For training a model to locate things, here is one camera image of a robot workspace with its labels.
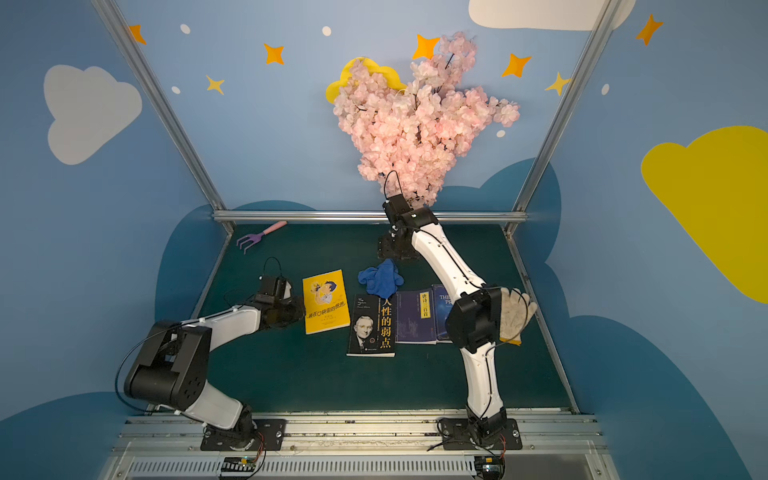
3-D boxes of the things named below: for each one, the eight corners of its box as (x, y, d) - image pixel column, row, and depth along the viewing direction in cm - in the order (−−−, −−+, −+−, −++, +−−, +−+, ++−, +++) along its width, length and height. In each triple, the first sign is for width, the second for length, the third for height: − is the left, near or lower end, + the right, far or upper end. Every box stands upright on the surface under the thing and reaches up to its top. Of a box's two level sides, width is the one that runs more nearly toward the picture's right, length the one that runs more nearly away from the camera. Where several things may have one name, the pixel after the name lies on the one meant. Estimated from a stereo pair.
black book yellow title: (347, 357, 89) (347, 354, 88) (352, 297, 103) (352, 294, 101) (396, 357, 90) (396, 355, 88) (395, 297, 103) (395, 294, 101)
